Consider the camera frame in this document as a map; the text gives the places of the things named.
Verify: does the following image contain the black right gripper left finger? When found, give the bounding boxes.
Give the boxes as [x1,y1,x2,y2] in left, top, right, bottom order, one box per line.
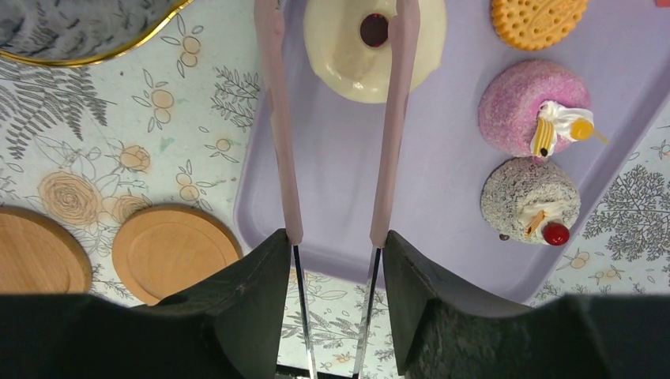
[1,229,291,378]

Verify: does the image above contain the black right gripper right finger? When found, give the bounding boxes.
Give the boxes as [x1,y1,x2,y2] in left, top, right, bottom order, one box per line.
[382,231,669,378]

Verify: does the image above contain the pink handled tongs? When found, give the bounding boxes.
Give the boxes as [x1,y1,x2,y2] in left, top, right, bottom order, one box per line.
[254,1,420,378]

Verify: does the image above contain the three-tier glass cake stand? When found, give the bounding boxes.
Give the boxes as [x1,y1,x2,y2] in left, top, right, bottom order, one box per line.
[1,0,190,67]

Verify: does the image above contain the right wooden coaster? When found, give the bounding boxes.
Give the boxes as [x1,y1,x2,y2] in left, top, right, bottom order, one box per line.
[111,204,243,306]

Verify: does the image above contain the wooden coaster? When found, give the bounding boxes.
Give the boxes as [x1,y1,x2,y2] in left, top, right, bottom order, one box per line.
[111,204,243,306]
[1,207,92,295]

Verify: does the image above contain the grey speckled cake ball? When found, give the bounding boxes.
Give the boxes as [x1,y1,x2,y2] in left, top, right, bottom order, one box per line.
[480,157,582,246]

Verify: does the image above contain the left wooden coaster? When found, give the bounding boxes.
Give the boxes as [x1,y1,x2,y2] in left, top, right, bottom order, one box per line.
[1,207,92,295]

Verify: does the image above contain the pink sugared cake ball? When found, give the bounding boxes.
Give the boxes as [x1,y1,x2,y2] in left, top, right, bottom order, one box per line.
[478,59,608,162]

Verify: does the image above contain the white glazed donut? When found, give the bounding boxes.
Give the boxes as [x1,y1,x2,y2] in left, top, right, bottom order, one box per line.
[303,1,447,103]

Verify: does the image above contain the yellow round biscuit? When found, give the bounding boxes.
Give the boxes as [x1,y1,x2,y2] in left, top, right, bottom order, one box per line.
[491,0,589,51]

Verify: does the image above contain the lilac plastic tray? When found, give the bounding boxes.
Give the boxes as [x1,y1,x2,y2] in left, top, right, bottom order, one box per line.
[234,0,670,305]

